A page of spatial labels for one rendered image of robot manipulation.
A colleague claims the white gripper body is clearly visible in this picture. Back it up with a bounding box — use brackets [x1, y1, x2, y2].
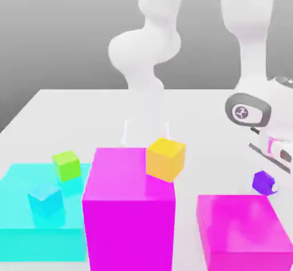
[248, 141, 293, 186]

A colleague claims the small purple cube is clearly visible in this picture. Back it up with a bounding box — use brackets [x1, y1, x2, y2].
[252, 170, 279, 197]

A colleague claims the small yellow cube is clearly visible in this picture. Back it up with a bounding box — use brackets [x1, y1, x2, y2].
[145, 137, 187, 184]

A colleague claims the small green cube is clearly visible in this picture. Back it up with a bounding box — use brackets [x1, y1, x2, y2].
[52, 150, 82, 183]

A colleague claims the small cyan cube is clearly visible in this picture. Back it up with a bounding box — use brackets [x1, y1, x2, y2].
[27, 183, 64, 220]

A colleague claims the large flat pink box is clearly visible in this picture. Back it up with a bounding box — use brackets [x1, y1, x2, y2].
[196, 194, 293, 271]

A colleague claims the tall magenta box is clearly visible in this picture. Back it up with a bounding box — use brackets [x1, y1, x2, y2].
[81, 147, 176, 271]

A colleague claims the large cyan box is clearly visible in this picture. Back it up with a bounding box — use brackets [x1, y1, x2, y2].
[0, 162, 93, 263]

